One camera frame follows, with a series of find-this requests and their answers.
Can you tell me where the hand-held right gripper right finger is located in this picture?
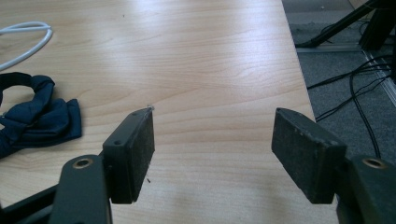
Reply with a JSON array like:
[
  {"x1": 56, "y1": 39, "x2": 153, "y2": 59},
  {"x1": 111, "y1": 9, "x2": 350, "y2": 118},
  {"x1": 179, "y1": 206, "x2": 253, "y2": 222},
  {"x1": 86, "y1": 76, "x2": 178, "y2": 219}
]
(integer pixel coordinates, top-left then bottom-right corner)
[{"x1": 271, "y1": 107, "x2": 348, "y2": 205}]

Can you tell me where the black stand leg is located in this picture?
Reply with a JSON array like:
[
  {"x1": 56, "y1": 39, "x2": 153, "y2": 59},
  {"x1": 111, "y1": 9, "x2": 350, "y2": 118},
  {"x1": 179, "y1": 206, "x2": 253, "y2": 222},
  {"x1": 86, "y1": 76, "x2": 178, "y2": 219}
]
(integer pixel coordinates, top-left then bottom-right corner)
[{"x1": 294, "y1": 0, "x2": 382, "y2": 49}]

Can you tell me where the white cable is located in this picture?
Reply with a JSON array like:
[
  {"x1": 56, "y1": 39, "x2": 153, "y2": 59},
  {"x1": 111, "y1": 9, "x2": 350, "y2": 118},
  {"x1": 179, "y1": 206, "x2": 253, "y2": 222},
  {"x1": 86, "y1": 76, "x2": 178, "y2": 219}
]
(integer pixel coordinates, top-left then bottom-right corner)
[{"x1": 0, "y1": 21, "x2": 54, "y2": 72}]

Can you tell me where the dark blue bow tie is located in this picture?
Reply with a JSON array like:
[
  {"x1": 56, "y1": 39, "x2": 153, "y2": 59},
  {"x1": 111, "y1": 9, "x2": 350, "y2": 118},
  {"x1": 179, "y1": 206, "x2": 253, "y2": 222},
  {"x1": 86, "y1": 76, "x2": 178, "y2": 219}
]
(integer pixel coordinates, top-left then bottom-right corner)
[{"x1": 0, "y1": 71, "x2": 83, "y2": 160}]

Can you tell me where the black stand base block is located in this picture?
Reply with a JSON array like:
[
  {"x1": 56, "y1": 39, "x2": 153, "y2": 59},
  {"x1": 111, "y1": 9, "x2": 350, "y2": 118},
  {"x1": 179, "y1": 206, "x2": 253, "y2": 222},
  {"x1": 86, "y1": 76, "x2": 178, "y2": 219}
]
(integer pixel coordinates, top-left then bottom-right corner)
[{"x1": 358, "y1": 5, "x2": 396, "y2": 51}]

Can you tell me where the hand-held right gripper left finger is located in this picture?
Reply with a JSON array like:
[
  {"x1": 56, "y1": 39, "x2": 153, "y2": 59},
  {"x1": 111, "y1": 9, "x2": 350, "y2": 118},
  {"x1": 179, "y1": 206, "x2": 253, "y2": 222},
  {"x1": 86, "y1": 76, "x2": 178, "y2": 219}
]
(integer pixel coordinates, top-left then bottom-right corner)
[{"x1": 102, "y1": 106, "x2": 156, "y2": 205}]

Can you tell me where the black floor cable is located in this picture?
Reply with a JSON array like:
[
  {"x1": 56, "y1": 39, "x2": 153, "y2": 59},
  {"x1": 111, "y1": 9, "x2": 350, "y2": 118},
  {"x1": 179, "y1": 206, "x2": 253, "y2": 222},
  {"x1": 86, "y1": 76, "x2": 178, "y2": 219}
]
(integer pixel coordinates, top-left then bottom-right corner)
[
  {"x1": 306, "y1": 54, "x2": 396, "y2": 91},
  {"x1": 315, "y1": 74, "x2": 394, "y2": 123},
  {"x1": 348, "y1": 67, "x2": 394, "y2": 160}
]

